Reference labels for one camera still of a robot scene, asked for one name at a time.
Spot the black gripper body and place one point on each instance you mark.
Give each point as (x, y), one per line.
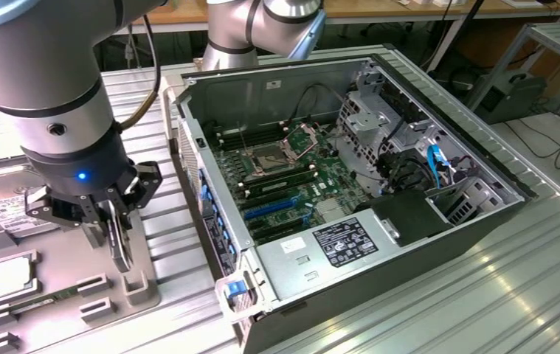
(78, 166)

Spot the low-profile graphics card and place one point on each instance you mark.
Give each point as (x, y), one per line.
(122, 247)

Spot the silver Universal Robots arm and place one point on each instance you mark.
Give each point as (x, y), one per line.
(39, 73)

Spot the grey parts rack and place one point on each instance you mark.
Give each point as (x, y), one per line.
(54, 265)

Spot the blue card retention clips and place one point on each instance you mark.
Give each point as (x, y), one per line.
(217, 215)

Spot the silver CPU chip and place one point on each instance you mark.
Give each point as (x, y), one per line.
(11, 278)

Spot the thin socket locking lever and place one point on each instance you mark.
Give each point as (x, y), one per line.
(245, 142)

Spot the loose green RAM stick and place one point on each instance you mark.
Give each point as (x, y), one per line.
(49, 300)

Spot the black RAM slot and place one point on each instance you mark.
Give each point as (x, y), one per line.
(255, 141)
(250, 133)

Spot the CPU socket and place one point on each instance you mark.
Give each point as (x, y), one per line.
(267, 158)

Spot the blue expansion slot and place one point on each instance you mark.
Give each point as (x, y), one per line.
(270, 208)

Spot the installed green RAM stick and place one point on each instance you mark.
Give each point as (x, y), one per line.
(279, 187)

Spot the black expansion slot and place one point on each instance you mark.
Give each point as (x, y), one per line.
(277, 229)

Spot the blue case latch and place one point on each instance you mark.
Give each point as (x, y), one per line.
(234, 288)

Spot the open metal socket cover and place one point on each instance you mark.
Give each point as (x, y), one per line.
(302, 140)

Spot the silver power supply unit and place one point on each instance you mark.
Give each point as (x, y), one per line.
(285, 265)

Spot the green motherboard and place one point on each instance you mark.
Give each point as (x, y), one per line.
(329, 173)

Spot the silver chipset heatsink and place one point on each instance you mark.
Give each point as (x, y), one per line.
(330, 209)

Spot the silver perforated drive cage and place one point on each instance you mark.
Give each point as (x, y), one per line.
(363, 147)

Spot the black plastic shroud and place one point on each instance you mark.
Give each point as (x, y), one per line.
(403, 217)

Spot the open black PC case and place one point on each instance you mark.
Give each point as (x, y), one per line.
(457, 236)

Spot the silver disk bay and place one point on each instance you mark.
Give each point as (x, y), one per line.
(477, 199)

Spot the wooden desk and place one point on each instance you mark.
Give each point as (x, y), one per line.
(407, 13)

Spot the black box device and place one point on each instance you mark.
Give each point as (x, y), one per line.
(511, 96)

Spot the white round table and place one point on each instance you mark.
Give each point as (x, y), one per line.
(531, 147)

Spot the metal slat shelf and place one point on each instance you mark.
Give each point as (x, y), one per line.
(555, 40)

